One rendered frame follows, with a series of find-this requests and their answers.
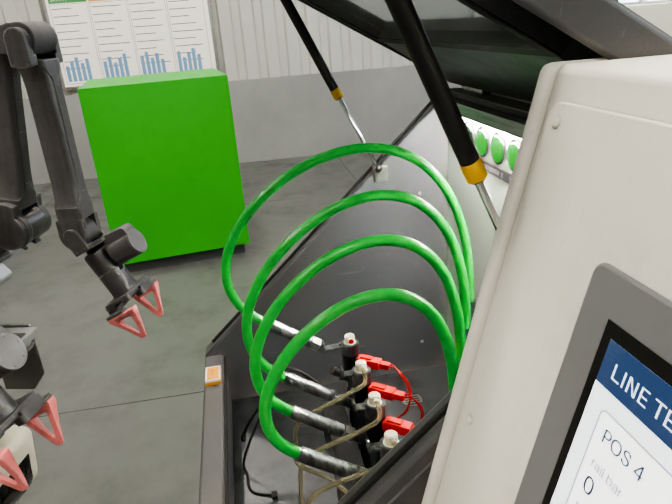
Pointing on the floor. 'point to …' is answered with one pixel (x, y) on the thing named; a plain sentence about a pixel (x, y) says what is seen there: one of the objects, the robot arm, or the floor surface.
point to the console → (557, 259)
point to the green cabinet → (167, 162)
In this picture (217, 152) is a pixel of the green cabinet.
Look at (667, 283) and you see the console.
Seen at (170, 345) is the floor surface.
